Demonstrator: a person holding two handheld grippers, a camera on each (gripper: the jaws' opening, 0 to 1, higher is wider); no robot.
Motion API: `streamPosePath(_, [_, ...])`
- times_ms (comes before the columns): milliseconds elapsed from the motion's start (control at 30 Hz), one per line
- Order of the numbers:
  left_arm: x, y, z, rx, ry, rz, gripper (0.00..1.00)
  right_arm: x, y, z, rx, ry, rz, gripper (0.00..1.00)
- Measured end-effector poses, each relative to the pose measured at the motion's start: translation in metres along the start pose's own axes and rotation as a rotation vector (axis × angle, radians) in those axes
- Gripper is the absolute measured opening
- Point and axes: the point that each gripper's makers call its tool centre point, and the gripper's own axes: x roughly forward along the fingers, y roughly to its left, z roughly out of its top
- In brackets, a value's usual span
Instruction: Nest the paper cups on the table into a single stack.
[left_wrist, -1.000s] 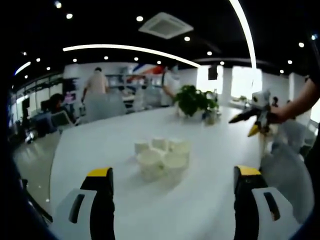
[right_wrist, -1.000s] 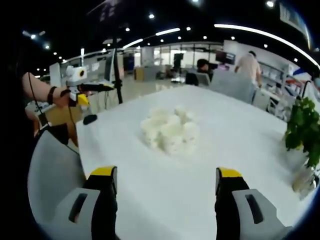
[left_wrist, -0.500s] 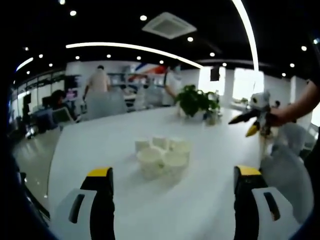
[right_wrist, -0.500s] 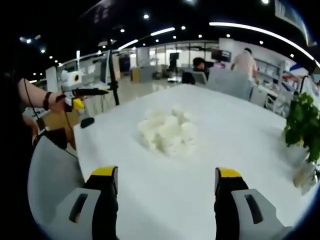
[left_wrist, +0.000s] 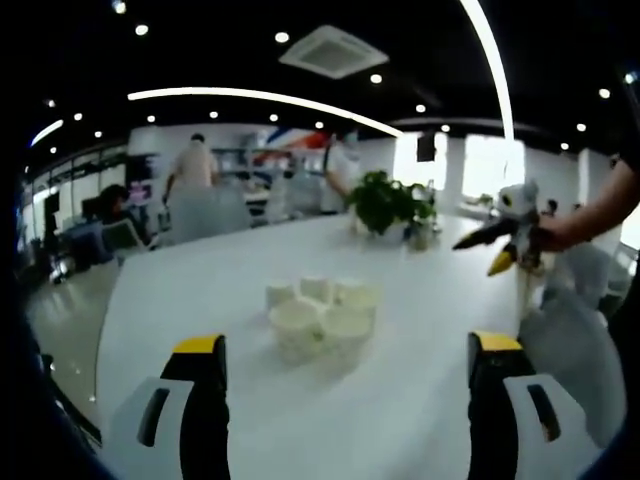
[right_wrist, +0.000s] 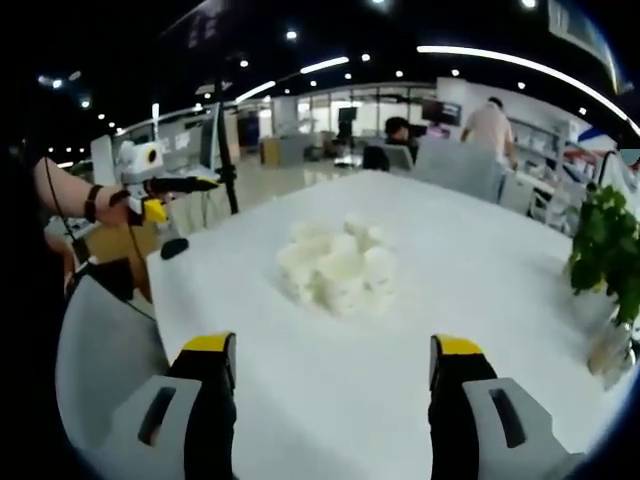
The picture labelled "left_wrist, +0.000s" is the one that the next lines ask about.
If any white table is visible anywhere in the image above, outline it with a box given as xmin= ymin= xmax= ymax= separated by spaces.
xmin=94 ymin=211 xmax=554 ymax=480

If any green potted plant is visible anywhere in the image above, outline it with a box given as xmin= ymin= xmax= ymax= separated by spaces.
xmin=345 ymin=170 xmax=440 ymax=247

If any group of round ceiling downlights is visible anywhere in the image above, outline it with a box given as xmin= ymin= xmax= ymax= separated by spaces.
xmin=43 ymin=0 xmax=639 ymax=156

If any grey office chair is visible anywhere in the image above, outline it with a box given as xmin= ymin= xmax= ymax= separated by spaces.
xmin=166 ymin=186 xmax=252 ymax=247

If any short ceiling strip light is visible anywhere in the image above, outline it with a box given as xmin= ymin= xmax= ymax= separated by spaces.
xmin=29 ymin=118 xmax=65 ymax=148

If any person's right hand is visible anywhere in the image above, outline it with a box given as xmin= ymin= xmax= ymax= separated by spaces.
xmin=535 ymin=212 xmax=594 ymax=254

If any dark wall screen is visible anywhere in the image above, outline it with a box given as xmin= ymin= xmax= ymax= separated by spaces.
xmin=416 ymin=133 xmax=437 ymax=163

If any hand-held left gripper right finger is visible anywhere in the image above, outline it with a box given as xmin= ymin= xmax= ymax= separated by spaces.
xmin=467 ymin=329 xmax=602 ymax=480

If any ceiling air vent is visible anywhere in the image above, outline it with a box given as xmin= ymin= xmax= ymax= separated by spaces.
xmin=278 ymin=25 xmax=391 ymax=81

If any white paper cup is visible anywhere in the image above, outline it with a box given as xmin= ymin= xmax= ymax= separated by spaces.
xmin=332 ymin=279 xmax=377 ymax=315
xmin=299 ymin=276 xmax=335 ymax=307
xmin=268 ymin=298 xmax=322 ymax=367
xmin=265 ymin=281 xmax=298 ymax=314
xmin=318 ymin=304 xmax=375 ymax=374

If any curved ceiling strip light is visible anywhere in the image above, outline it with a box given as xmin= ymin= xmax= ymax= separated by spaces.
xmin=458 ymin=0 xmax=516 ymax=146
xmin=126 ymin=87 xmax=404 ymax=139

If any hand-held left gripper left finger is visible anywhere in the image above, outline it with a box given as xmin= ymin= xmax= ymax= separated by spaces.
xmin=107 ymin=333 xmax=232 ymax=480

